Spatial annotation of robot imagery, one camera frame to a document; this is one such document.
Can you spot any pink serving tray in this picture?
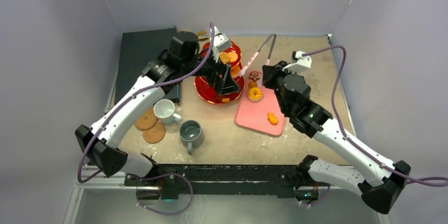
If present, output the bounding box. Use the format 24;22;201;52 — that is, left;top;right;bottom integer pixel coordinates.
234;71;286;136

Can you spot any chocolate star cookie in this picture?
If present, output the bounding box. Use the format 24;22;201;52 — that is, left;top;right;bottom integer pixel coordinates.
248;71;260;81

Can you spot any round yellow cracker bottom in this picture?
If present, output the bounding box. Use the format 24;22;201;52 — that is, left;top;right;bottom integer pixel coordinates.
227;52;239;63

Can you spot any white ceramic mug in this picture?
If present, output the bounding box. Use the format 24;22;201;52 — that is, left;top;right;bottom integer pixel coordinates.
153;99;183;125

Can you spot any orange glazed donut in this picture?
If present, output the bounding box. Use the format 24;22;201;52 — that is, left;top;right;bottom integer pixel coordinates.
231;66;241;78

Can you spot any dark grey box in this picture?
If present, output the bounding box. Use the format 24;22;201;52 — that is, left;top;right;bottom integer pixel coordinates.
114;27;177;104

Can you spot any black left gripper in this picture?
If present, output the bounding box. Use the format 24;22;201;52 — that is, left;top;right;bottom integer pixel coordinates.
182;46;241;95

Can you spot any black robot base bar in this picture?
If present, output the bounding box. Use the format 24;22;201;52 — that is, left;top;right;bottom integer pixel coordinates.
124;155;318;199

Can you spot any woven round coaster upper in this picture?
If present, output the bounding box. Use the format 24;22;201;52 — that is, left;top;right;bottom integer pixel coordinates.
135;108;158;130

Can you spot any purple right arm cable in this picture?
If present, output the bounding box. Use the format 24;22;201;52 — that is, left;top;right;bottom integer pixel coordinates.
302;45;448;188

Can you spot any yellow glazed donut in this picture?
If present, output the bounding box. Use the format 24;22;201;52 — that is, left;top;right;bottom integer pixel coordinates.
248;87;263;101

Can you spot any woven round coaster lower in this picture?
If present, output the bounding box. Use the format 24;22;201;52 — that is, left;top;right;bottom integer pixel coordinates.
142;122;166;144

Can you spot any woven round coaster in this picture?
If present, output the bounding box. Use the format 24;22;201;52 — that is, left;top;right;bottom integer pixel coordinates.
135;108;158;130
142;122;166;144

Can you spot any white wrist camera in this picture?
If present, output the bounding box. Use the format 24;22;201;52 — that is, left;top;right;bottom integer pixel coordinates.
282;51;312;74
212;26;232;52

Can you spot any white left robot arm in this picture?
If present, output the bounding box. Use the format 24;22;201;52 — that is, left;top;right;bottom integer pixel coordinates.
75;29;241;186

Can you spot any red three-tier cake stand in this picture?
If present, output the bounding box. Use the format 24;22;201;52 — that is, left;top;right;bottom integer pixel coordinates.
194;41;245;105

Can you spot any round yellow cracker top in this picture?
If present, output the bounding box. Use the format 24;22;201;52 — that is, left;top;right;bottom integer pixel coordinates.
219;52;230;64

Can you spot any fish shaped yellow cookie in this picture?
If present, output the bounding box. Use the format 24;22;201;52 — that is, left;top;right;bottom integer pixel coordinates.
267;113;279;125

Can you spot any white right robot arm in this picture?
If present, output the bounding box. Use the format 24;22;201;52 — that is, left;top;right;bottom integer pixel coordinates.
262;61;411;214

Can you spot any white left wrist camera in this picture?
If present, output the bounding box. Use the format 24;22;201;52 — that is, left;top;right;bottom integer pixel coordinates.
212;26;232;52

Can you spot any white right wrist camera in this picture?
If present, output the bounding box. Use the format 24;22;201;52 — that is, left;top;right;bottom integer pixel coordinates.
282;51;312;74

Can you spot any grey ceramic mug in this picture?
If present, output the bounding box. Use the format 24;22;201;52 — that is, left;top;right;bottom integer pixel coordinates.
179;120;205;155

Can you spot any round yellow cracker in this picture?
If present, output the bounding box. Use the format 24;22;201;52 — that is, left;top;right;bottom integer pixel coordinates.
219;52;230;64
227;52;239;63

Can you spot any small brown swirl cookie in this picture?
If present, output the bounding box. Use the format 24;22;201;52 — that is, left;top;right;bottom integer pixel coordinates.
248;81;258;89

